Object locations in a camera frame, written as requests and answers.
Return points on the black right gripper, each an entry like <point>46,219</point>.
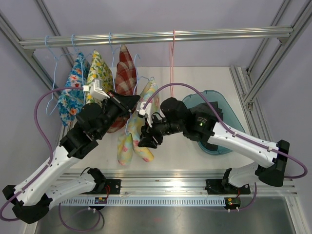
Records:
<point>147,133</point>

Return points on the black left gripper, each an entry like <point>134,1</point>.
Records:
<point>124,103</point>

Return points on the red plaid skirt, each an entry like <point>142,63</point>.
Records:
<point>125,78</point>

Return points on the pastel floral skirt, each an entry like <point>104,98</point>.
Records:
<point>127,143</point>

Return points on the light blue wire hanger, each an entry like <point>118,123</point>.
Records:
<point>135,88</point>
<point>78,77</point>
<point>114,50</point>

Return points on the pink wire hanger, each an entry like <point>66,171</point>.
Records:
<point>171,58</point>

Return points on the dark grey dotted skirt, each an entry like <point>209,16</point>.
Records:
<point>203,107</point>

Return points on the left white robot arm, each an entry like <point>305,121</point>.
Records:
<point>34,197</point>

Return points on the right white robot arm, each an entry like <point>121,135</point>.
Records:
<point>200,124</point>

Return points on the lemon print skirt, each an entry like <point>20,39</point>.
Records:
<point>99,69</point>

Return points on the blue floral skirt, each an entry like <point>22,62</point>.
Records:
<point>64,105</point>

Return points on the teal plastic basin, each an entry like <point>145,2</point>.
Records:
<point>229,116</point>

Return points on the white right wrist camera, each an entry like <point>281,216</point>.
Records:
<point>144,110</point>

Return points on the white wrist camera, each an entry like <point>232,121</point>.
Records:
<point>144,110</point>
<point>95,89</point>

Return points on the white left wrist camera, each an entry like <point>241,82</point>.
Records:
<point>95,89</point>

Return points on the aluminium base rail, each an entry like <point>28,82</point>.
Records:
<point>174,183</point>

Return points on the white slotted cable duct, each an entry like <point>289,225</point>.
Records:
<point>213,201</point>

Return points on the right aluminium frame post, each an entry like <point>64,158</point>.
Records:
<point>272,50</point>

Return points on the aluminium frame post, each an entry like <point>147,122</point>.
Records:
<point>28,25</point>
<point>272,50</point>

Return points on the aluminium hanging rail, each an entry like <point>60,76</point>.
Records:
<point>158,37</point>

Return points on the left aluminium frame post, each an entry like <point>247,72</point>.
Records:
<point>28,25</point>

